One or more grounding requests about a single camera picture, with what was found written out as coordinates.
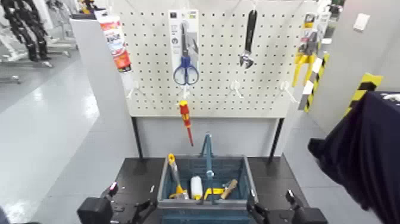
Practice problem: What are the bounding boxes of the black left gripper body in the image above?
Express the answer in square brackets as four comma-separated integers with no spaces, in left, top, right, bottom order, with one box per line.
[111,200,139,224]

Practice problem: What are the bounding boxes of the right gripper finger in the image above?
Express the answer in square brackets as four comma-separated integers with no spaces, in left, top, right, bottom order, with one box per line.
[285,188,298,209]
[248,203,270,224]

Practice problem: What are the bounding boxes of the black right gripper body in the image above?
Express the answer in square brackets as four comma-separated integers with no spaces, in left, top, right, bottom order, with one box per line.
[267,207,296,224]

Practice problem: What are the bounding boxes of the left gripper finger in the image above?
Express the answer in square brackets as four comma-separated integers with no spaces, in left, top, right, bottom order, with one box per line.
[131,200,157,224]
[100,182,120,198]

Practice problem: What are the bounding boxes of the red yellow screwdriver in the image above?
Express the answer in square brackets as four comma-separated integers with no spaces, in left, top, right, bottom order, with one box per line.
[179,99,195,147]

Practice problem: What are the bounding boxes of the blue plastic tool crate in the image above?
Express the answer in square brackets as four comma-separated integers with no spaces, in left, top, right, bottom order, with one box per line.
[156,132,260,224]

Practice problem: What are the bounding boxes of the yellow angled tool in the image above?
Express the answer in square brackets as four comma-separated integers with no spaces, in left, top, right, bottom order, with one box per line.
[203,187,226,201]

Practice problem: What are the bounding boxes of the white paint roller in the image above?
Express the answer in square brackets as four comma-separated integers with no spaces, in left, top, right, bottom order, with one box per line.
[190,175,204,201]

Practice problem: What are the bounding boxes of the black pegboard stand leg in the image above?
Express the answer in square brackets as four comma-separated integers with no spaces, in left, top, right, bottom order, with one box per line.
[268,117,285,164]
[131,116,145,159]

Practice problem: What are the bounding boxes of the dark navy cloth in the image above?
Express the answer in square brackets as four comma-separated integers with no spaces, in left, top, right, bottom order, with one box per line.
[307,91,400,224]

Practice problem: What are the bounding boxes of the white pegboard hook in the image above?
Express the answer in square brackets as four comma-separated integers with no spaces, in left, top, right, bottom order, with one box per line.
[180,85,193,101]
[126,80,140,100]
[279,80,298,104]
[229,79,245,99]

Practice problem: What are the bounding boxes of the cream perforated pegboard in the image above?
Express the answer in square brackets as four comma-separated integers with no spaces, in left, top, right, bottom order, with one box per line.
[111,0,320,119]

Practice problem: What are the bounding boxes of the yellow black corner guard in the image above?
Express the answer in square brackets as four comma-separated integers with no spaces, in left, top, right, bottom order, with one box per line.
[343,72,384,117]

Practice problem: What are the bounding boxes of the yellow pliers in package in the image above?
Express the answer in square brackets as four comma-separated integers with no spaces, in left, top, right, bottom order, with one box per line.
[291,12,326,88]

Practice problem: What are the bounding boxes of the blue scissors in package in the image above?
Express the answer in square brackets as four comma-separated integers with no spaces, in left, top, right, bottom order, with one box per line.
[168,8,201,91]

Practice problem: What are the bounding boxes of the white orange sealant tube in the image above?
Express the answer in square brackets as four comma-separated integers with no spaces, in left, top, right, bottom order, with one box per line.
[94,10,133,73]

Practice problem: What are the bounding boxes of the black chrome adjustable wrench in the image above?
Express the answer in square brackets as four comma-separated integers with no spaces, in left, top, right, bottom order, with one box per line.
[239,9,258,70]

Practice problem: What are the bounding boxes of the black humanoid robot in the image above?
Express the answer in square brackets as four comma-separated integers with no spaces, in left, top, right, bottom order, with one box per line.
[0,0,51,62]

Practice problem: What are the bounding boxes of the yellow handled hand tool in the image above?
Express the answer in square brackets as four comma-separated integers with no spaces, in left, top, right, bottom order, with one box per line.
[167,153,190,200]

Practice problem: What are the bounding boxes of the yellow black striped post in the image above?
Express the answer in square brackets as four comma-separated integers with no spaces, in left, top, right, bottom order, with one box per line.
[298,51,331,114]

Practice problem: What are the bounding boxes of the white wall switch plate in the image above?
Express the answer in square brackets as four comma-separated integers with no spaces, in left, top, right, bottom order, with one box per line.
[353,13,371,32]

